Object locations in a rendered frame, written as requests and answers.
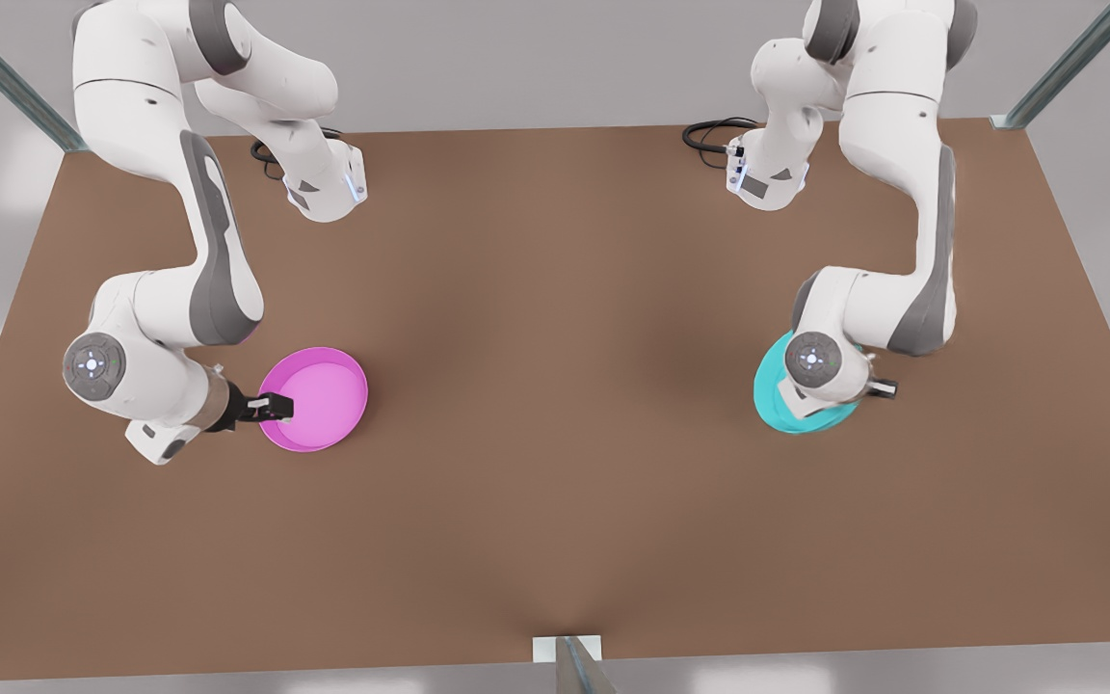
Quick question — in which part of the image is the pink plate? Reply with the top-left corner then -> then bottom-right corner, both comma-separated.
257,347 -> 369,453

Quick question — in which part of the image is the blue plate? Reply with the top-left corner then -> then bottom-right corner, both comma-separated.
753,330 -> 862,436

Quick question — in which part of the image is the black cable loop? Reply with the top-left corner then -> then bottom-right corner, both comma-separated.
681,118 -> 760,171
250,126 -> 345,181

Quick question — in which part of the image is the silver frame post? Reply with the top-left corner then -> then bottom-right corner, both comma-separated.
990,0 -> 1110,131
0,5 -> 89,154
532,635 -> 618,694

